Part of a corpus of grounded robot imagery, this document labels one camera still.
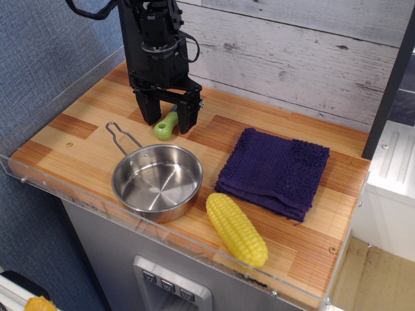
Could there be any dark left shelf post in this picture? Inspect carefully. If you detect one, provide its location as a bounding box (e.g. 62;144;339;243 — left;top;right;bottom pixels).
117;0;142;87

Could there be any yellow toy corn cob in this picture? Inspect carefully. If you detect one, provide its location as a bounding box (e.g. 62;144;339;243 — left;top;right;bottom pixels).
206;193;268;268

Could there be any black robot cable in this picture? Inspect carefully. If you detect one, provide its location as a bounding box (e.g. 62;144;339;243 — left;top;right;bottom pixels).
64;0;200;63

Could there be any yellow black object bottom left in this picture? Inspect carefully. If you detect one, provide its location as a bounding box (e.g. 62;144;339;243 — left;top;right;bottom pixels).
1;271;59;311

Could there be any green handled grey spatula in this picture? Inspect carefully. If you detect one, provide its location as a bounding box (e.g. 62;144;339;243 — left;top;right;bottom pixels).
154;105;178;141

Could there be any dark right shelf post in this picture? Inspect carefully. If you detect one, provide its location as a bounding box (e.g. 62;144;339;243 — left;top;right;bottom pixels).
361;6;414;160

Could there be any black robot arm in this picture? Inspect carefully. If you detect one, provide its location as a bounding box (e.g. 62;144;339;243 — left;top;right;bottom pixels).
117;1;202;134

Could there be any silver dispenser button panel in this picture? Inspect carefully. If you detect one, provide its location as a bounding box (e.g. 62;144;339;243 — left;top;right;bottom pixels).
133;255;213;310

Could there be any clear acrylic guard rail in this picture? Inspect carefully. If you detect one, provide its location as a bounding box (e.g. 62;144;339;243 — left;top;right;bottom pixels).
7;64;369;310

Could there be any dark shelf post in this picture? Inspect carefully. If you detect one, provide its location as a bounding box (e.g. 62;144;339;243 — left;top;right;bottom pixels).
117;0;142;87
361;6;414;160

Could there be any purple folded cloth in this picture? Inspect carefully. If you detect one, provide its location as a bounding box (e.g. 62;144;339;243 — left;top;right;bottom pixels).
215;128;330;222

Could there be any stainless steel pan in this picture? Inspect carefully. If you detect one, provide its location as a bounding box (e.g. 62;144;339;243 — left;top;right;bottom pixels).
106;122;203;223

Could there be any grey toy kitchen cabinet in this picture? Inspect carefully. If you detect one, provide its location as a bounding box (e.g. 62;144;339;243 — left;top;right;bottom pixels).
63;201;297;310

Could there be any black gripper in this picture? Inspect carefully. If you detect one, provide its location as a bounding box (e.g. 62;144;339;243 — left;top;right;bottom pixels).
132;41;202;134

